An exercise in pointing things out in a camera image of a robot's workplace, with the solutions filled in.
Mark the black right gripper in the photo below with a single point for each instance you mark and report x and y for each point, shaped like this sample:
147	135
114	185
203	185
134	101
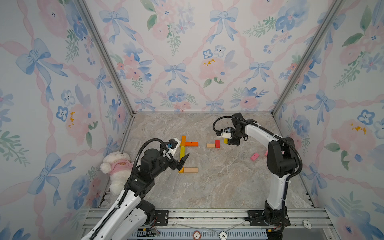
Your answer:
235	142

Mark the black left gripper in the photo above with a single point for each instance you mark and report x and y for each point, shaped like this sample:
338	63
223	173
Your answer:
174	163

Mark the beige long block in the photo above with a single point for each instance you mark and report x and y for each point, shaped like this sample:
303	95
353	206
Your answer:
191	170

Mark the lime yellow long block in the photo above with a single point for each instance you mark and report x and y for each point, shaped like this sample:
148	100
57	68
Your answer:
182	152

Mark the red-orange long block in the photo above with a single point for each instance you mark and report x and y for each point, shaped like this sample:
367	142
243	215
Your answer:
191	144

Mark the red long block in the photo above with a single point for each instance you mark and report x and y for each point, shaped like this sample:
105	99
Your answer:
217	144

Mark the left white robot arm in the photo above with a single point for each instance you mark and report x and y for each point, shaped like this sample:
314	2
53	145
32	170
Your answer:
131	211

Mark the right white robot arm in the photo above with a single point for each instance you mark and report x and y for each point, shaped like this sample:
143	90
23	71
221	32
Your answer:
283	161

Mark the pink short block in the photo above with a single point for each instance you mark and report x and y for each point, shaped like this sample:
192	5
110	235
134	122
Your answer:
254	157

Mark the white plush toy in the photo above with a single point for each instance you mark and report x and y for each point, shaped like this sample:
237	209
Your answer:
118	166

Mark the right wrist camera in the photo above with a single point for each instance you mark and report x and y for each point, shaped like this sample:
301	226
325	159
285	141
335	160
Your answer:
227	134

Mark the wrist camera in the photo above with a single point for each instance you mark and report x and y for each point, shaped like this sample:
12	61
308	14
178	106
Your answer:
227	134
171	148

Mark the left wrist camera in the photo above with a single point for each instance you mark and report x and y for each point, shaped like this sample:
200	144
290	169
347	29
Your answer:
171	148

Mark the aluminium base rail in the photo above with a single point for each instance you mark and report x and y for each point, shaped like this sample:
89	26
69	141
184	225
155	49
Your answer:
223	224

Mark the aluminium corner post right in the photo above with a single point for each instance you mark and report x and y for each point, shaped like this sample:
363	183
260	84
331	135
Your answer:
311	49

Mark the aluminium corner post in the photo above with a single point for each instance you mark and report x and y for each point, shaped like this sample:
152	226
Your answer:
311	49
95	34

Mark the aluminium corner post left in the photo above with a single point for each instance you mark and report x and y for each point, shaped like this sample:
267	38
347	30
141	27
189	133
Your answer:
95	34

